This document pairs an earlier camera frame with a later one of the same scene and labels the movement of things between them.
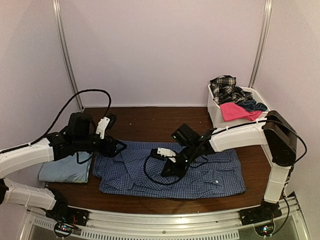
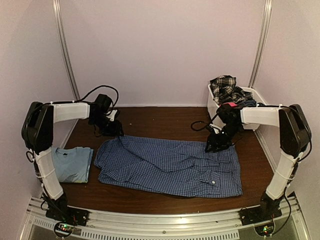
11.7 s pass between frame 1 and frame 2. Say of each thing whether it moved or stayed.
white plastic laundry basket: stayed
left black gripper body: moved
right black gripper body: moved
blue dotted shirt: moved
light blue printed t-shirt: stayed
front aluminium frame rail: stayed
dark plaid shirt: stayed
